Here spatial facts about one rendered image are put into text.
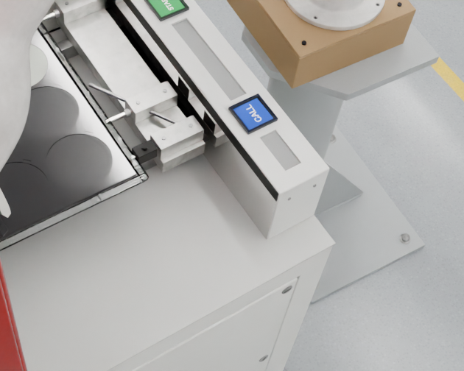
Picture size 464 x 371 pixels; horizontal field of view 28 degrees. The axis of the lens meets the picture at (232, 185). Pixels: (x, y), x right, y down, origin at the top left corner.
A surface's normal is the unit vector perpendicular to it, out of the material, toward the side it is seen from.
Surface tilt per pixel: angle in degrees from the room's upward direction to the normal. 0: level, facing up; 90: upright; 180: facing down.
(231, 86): 0
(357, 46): 90
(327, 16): 2
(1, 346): 90
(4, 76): 49
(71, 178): 0
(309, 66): 90
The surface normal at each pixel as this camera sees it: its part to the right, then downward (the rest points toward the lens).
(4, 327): 0.55, 0.73
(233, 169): -0.83, 0.42
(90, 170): 0.10, -0.53
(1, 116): 0.70, 0.18
